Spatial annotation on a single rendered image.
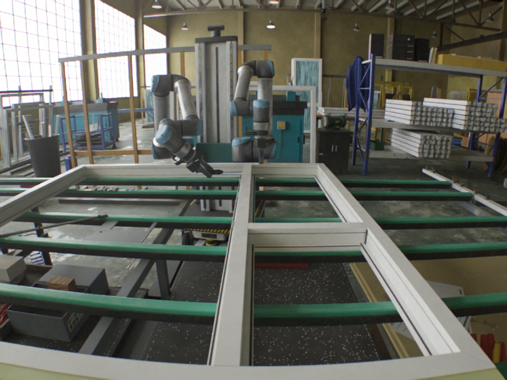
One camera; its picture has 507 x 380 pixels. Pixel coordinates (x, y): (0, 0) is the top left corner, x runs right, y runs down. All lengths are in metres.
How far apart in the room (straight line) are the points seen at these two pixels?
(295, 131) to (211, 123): 2.90
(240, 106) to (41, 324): 1.42
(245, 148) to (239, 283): 1.71
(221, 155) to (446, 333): 2.18
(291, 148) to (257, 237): 4.46
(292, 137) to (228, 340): 4.91
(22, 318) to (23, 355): 0.59
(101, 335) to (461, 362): 0.72
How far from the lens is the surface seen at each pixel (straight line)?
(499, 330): 1.25
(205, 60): 2.59
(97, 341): 0.78
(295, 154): 5.39
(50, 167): 5.81
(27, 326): 1.24
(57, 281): 1.22
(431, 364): 0.58
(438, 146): 5.59
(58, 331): 1.16
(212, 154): 2.55
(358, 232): 1.01
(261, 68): 2.29
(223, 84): 2.56
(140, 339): 1.14
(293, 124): 5.31
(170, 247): 1.01
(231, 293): 0.66
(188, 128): 1.61
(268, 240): 0.96
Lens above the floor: 1.33
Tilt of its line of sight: 18 degrees down
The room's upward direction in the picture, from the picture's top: straight up
